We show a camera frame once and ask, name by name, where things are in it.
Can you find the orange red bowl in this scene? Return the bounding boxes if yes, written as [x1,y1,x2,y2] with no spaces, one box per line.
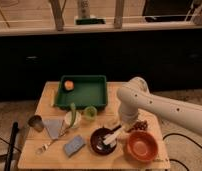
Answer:
[126,131,158,163]

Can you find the green vegetable pod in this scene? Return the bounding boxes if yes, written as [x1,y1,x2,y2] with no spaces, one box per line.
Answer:
[70,103,76,127]

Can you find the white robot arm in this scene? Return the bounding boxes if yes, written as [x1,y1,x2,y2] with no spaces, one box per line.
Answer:
[117,77,202,136]

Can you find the blue sponge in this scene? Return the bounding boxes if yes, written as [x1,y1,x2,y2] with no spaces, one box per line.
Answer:
[64,135,85,157]

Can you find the orange fruit in tray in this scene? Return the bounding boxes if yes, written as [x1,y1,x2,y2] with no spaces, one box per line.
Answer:
[64,80,74,91]

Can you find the metal cup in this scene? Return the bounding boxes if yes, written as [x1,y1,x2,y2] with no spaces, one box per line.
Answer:
[28,115,44,132]

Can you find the black cable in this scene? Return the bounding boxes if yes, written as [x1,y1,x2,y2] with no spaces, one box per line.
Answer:
[162,132,191,171]

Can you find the black pole stand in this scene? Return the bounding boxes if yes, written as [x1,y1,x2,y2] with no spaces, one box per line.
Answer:
[4,122,19,171]

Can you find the small green cup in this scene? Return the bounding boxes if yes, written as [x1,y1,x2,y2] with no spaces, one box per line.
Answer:
[84,106,97,121]

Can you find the green plastic tray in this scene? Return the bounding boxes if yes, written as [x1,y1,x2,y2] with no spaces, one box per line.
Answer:
[54,75,108,109]

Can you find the grey blue cloth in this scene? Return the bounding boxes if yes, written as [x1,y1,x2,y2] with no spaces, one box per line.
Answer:
[44,119,62,140]

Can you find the silver fork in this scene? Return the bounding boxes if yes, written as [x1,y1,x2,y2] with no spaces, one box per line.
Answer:
[35,127,70,155]

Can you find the dark purple bowl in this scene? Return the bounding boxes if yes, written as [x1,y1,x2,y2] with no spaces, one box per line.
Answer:
[90,127,117,155]

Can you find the green white base object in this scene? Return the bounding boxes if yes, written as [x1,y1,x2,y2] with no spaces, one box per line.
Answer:
[75,0,107,26]

